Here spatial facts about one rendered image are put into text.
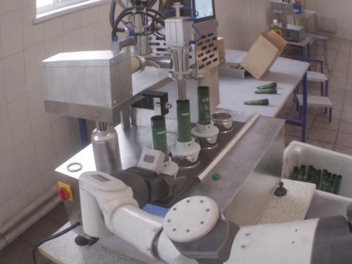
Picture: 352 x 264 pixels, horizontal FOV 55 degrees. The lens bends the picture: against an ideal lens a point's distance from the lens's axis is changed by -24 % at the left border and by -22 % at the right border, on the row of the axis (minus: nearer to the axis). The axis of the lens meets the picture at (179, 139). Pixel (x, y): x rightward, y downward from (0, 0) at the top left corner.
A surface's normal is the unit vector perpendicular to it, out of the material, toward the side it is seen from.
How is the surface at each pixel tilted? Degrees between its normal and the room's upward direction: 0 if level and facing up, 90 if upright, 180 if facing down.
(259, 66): 90
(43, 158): 90
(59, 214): 0
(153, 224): 13
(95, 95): 90
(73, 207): 90
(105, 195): 42
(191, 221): 26
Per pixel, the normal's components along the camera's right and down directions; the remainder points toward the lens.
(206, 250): -0.42, -0.70
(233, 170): -0.05, -0.91
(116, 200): 0.35, -0.51
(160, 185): 0.88, 0.16
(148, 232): -0.55, -0.52
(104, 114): -0.48, 0.39
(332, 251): -0.52, -0.15
